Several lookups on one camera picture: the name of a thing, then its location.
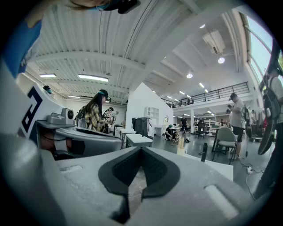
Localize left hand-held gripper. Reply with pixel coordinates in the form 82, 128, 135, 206
17, 76, 123, 160

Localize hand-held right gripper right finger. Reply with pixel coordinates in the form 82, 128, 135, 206
132, 146, 255, 226

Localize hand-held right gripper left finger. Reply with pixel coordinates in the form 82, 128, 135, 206
42, 146, 142, 226

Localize person's left hand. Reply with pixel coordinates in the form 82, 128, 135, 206
41, 132, 75, 158

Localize white ceramic sink basin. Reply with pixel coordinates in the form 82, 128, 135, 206
125, 133, 153, 148

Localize white shelf cabinet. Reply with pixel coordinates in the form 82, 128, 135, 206
145, 106, 160, 119

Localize black office chair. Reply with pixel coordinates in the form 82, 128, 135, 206
194, 120, 207, 139

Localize white house-shaped partition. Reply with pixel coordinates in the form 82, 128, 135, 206
125, 82, 175, 138

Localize grey-green chair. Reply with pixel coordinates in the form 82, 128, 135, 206
211, 127, 239, 165

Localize black mezzanine railing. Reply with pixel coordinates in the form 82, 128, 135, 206
161, 81, 250, 109

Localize person's blue shirt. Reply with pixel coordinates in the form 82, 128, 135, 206
4, 19, 43, 78

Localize person's dark cap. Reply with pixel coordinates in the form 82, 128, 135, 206
96, 0, 124, 11

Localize person's face and neck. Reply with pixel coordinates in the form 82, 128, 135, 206
28, 0, 111, 28

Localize ceiling air conditioner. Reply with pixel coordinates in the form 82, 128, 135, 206
202, 29, 226, 56

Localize large window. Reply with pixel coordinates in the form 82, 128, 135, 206
244, 14, 283, 89

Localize black head-mounted camera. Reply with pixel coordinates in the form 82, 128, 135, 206
117, 0, 142, 15

